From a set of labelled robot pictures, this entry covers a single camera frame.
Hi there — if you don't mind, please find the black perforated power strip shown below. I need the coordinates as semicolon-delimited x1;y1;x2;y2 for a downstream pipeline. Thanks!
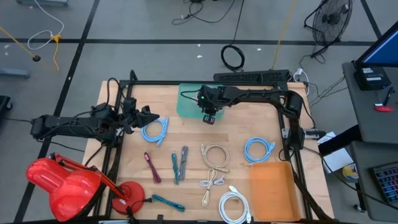
213;69;290;85

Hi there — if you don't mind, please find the white power adapter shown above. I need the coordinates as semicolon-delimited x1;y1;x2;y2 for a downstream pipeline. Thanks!
292;67;311;96

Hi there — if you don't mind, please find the white floor cable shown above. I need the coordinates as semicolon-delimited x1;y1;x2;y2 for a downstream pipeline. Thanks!
27;0;65;51

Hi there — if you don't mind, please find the white paper box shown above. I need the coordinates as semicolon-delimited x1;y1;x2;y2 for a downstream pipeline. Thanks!
322;147;354;174

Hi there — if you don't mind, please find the grey desk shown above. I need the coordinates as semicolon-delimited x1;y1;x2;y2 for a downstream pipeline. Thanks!
349;140;398;214
341;60;398;144

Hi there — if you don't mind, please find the black pen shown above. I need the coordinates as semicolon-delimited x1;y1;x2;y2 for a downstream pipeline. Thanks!
382;86;396;106

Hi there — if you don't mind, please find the maroon short cable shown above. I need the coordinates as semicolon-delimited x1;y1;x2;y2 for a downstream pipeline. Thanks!
144;151;162;184

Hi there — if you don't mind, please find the yellow blue round roll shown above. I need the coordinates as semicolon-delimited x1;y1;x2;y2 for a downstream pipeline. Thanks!
341;164;359;181

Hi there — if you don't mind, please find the yellow floor cable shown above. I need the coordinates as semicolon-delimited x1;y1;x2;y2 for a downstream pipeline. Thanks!
0;26;62;73

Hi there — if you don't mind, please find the red desk lamp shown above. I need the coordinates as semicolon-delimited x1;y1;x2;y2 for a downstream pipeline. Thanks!
25;152;146;222

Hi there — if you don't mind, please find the white short cable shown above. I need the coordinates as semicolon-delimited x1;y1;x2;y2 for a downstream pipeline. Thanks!
199;174;225;189

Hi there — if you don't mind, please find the black small power brick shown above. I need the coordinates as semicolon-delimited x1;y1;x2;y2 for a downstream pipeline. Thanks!
303;129;327;140

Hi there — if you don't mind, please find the black mini computer box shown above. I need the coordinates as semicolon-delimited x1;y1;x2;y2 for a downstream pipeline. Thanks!
353;65;392;91

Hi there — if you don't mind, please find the translucent green plastic bin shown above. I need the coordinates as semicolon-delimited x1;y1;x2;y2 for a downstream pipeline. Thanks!
176;82;225;121

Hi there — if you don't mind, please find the black floor fan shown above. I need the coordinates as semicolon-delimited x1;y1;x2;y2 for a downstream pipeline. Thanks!
303;0;354;58

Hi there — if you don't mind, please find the yellow hanging cord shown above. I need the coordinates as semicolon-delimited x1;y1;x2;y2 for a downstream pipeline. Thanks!
271;0;298;71

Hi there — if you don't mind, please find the black floor cable tangle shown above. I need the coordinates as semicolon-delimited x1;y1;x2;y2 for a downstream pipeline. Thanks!
172;0;236;26

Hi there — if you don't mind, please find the dark teal short cable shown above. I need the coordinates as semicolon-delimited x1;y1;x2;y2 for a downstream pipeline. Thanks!
151;194;186;213

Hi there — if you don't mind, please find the black aluminium table frame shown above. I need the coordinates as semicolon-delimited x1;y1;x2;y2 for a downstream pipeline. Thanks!
93;70;335;224

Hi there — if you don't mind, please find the grey furniture base bar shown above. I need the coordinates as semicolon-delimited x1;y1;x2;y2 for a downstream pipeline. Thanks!
0;67;31;79

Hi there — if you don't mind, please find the black rolling caster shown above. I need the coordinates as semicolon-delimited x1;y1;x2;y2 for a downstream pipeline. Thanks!
0;95;13;113

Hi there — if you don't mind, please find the black lamp power cord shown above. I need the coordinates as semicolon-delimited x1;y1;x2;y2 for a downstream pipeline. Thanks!
124;197;154;224

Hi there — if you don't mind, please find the light blue cable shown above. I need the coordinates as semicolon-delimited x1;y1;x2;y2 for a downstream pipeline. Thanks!
244;137;276;165
141;116;169;147

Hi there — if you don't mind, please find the white paper sheet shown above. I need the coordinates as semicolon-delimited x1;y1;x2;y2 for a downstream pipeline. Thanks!
316;131;337;144

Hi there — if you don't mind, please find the grey braided short cable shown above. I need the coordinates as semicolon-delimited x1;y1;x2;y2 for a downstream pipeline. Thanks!
178;145;189;181

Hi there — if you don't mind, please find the computer monitor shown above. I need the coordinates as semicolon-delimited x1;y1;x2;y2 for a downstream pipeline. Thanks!
354;20;398;68

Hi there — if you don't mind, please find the backlit computer keyboard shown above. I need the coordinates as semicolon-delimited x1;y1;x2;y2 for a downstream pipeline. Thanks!
369;161;398;206

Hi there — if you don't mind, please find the cream short cable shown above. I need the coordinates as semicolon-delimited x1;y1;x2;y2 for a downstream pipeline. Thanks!
201;169;218;208

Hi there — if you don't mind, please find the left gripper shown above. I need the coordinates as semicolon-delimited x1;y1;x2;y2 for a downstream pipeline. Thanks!
121;97;160;135

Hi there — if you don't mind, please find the translucent orange plastic bin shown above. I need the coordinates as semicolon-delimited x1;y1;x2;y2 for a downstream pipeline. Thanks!
251;161;302;222

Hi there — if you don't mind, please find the beige cable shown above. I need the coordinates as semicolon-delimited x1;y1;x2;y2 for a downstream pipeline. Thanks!
200;142;230;174

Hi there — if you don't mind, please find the black coiled floor cable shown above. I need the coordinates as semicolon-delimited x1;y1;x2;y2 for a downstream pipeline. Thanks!
220;0;246;72

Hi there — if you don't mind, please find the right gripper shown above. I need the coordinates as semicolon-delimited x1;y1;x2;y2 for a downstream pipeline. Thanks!
196;84;225;125

